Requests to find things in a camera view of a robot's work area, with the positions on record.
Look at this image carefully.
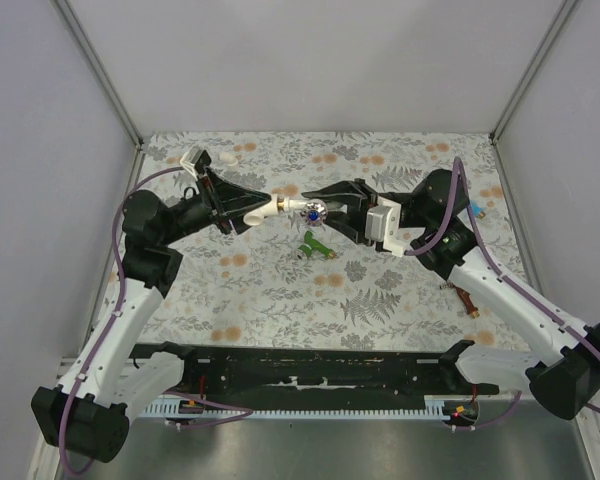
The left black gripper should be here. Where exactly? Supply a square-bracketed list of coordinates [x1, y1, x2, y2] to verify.
[160, 166, 277, 245]

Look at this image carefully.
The white chrome faucet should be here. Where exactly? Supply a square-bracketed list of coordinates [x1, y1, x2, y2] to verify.
[277, 198, 328, 227]

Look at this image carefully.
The white pipe elbow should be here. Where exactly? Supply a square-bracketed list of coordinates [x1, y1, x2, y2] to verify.
[219, 152, 239, 167]

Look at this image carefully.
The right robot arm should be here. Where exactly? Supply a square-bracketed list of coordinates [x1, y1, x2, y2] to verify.
[303, 159, 600, 420]

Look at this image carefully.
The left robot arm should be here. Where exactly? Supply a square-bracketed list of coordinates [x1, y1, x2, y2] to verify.
[31, 167, 278, 468]

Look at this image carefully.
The green faucet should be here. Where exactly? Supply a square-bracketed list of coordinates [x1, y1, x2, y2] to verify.
[296, 231, 337, 260]

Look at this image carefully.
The floral table mat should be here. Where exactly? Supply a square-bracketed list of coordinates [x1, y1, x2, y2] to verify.
[140, 132, 526, 351]

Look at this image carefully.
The blue faucet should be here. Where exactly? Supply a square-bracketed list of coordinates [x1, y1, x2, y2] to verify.
[470, 201, 486, 219]

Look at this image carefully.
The brown faucet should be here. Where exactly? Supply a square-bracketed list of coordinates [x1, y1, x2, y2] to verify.
[439, 283, 480, 318]

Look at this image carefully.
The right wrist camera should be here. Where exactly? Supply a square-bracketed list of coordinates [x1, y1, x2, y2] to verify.
[364, 197, 408, 257]

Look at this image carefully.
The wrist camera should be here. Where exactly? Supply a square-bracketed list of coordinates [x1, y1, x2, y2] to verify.
[364, 197, 408, 257]
[179, 148, 211, 177]

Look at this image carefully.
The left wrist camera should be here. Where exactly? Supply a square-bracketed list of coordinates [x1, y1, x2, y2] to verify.
[179, 148, 211, 177]

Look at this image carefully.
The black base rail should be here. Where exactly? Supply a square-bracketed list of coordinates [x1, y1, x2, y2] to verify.
[134, 342, 501, 409]

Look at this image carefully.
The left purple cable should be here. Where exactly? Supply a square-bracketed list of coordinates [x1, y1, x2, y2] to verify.
[59, 167, 254, 475]

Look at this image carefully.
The white slotted cable duct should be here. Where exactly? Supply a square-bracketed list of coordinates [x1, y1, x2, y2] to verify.
[139, 394, 454, 420]

